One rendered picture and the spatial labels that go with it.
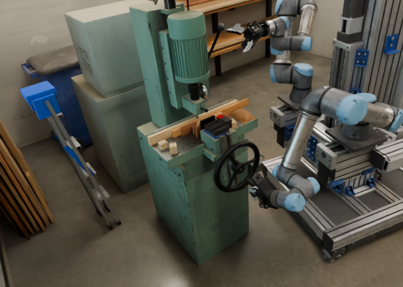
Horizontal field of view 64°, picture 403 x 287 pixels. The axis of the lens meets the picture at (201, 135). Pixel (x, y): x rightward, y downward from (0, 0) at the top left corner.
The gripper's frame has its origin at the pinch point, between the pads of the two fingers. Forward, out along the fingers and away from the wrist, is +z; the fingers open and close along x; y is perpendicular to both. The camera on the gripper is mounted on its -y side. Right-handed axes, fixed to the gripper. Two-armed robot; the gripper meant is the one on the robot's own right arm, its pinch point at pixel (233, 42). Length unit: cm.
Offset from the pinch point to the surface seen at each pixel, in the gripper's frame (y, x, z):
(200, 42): 5.4, -2.1, 21.0
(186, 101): -28.1, 8.0, 25.9
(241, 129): -31.2, 34.8, 4.7
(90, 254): -133, 42, 100
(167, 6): 4.4, -27.7, 24.1
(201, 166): -40, 41, 33
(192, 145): -30, 31, 36
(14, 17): -141, -184, 73
